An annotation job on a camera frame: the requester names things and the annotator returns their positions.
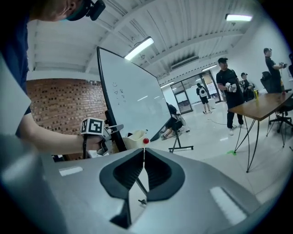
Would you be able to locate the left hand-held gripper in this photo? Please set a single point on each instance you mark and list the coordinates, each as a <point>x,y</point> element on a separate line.
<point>93,126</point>

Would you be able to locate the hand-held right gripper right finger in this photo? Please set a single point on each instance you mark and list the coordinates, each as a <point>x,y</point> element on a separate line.
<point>164,178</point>

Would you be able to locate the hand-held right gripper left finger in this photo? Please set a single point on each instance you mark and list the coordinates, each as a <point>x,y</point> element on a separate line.
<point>123,173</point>

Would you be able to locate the black-framed whiteboard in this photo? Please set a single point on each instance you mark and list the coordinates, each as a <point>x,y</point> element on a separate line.
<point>132,91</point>

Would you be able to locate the person's left forearm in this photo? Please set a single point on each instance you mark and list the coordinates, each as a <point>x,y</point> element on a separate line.
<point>57,141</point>

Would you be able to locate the beige plastic box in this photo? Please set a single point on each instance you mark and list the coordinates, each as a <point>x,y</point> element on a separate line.
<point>135,141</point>

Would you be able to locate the red round magnet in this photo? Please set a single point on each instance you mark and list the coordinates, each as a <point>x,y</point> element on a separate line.
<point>145,141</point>

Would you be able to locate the long ceiling light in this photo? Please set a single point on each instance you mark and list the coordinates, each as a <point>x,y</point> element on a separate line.
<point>238,17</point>
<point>142,46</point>

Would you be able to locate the ceiling air vent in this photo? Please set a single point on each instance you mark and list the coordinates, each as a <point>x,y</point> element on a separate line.
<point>185,62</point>

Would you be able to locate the yellow bottle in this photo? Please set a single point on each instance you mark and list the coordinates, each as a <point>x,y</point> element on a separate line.
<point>256,96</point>

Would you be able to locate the black office chair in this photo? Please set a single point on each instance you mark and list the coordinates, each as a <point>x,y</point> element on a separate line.
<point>266,82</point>
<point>282,121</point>

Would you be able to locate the person's dark shirt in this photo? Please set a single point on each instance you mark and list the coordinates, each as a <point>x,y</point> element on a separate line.
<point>13,45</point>

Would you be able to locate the person's head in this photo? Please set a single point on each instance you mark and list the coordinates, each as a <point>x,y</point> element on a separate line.
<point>50,11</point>

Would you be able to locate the black head camera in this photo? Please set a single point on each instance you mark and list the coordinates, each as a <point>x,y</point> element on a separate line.
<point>97,10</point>

